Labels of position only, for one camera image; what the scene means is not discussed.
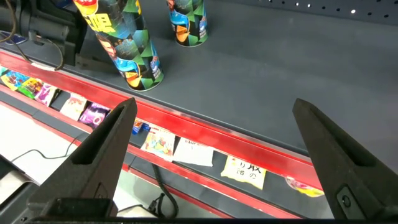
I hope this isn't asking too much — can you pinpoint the thin black cable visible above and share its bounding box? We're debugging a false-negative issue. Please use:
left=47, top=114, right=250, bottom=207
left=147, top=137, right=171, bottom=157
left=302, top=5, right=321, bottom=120
left=11, top=133, right=88, bottom=163

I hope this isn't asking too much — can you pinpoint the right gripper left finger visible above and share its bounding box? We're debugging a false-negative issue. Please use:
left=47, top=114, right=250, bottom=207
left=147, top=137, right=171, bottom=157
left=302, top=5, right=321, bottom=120
left=26, top=97, right=138, bottom=218

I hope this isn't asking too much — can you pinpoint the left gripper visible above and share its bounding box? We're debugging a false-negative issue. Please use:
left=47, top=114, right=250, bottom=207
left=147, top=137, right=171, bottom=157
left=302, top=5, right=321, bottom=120
left=18, top=0, right=121, bottom=75

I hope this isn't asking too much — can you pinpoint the blue yellow snack pack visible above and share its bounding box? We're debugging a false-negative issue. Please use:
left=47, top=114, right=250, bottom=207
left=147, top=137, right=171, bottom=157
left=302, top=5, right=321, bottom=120
left=0, top=70, right=30, bottom=91

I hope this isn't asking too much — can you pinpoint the yellow red snack pack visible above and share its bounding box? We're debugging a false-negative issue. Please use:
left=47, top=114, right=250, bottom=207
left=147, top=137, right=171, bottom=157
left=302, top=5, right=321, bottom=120
left=140, top=126, right=177, bottom=162

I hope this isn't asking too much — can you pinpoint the white orange snack pack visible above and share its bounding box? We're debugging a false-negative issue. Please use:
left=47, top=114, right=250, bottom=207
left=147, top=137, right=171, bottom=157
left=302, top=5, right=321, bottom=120
left=59, top=93, right=89, bottom=121

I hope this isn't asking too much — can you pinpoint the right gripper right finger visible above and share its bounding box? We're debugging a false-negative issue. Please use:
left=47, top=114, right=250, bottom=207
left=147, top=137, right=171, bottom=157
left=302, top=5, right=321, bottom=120
left=292, top=98, right=398, bottom=220

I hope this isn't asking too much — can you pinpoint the green yellow snack pack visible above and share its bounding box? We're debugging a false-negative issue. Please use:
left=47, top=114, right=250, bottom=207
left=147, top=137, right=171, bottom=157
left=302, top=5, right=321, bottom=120
left=17, top=77, right=44, bottom=100

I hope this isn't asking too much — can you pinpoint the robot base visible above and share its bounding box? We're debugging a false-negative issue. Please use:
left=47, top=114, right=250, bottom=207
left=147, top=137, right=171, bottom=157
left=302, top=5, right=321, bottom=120
left=0, top=154, right=40, bottom=224

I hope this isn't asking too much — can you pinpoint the yellow pink snack pack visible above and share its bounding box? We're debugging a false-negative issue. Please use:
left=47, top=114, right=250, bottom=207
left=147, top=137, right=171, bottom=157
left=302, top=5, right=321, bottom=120
left=285, top=176, right=325, bottom=198

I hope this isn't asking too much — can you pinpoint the thick black cable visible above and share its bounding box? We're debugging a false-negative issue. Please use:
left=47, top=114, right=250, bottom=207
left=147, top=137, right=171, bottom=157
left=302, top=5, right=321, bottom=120
left=118, top=163, right=180, bottom=219

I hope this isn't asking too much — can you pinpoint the purple white snack pack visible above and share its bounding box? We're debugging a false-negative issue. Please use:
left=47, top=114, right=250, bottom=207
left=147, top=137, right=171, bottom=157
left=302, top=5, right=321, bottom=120
left=34, top=83, right=60, bottom=107

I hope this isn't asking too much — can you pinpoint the small blue snack pack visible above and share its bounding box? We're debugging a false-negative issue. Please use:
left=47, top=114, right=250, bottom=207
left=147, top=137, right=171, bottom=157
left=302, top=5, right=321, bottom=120
left=131, top=119, right=151, bottom=135

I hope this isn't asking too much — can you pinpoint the tall colourful chip can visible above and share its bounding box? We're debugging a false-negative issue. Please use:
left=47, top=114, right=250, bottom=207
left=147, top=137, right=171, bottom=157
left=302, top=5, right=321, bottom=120
left=166, top=0, right=209, bottom=48
left=73, top=0, right=165, bottom=92

